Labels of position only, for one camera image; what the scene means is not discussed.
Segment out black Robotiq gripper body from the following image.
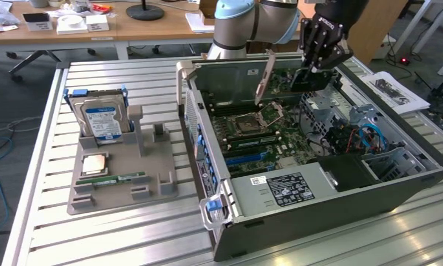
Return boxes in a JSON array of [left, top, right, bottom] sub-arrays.
[[313, 0, 369, 48]]

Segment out Nvidia graphics card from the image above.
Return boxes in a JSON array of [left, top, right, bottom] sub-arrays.
[[253, 49, 337, 106]]

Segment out printed paper stack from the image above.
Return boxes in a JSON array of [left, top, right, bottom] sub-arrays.
[[361, 71, 431, 114]]

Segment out metal disk bay cage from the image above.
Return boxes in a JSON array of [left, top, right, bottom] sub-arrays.
[[301, 81, 388, 139]]

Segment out metal socket cover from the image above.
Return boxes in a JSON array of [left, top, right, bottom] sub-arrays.
[[257, 101, 285, 122]]

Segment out white desk papers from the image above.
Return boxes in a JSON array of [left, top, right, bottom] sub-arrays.
[[185, 12, 217, 33]]

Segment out CPU socket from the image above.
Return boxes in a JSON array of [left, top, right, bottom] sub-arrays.
[[231, 112, 269, 134]]

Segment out installed RAM stick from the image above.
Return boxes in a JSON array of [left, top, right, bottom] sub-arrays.
[[226, 135, 281, 150]]

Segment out small metal drive bay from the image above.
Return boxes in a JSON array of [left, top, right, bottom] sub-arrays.
[[361, 146, 427, 182]]

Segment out black fan shroud box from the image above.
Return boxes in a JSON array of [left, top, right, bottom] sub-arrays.
[[317, 154, 383, 192]]

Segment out blue expansion slot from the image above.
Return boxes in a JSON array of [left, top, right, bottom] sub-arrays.
[[223, 154, 269, 167]]

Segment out black round lamp base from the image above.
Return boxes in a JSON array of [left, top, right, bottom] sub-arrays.
[[125, 0, 166, 21]]

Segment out blue slot retainer strip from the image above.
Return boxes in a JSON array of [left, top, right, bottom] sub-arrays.
[[195, 124, 219, 191]]

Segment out grey power supply unit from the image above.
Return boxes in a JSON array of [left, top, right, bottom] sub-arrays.
[[230, 162, 337, 217]]

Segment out plain white box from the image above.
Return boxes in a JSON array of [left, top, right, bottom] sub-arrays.
[[85, 14, 109, 32]]

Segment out open black PC case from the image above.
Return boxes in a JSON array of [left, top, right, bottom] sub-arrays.
[[175, 54, 443, 263]]

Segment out hard disk in blue caddy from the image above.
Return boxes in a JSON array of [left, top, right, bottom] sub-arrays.
[[62, 86, 129, 145]]

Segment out grey parts rack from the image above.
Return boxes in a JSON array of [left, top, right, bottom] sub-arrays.
[[66, 105, 179, 216]]

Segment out white box with tape roll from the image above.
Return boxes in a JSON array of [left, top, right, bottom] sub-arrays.
[[56, 15, 89, 35]]

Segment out green RAM stick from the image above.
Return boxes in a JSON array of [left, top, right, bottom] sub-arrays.
[[76, 172, 147, 186]]

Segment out silver CPU chip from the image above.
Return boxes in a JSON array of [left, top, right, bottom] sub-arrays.
[[80, 154, 108, 175]]

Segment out wooden desk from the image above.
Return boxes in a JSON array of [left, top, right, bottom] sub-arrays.
[[0, 0, 321, 60]]

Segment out white box with black lid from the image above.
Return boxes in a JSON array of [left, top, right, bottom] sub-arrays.
[[22, 13, 54, 32]]

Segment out clear plastic bag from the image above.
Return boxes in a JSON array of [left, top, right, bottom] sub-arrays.
[[0, 0, 21, 25]]

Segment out white table frame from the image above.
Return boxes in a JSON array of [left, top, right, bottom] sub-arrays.
[[388, 0, 443, 75]]

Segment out blue data wire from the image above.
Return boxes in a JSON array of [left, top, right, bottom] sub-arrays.
[[358, 123, 388, 153]]

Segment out red wire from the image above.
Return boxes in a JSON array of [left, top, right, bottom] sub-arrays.
[[346, 129, 357, 152]]

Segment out white floor cable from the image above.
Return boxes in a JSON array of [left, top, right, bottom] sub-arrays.
[[0, 116, 41, 132]]

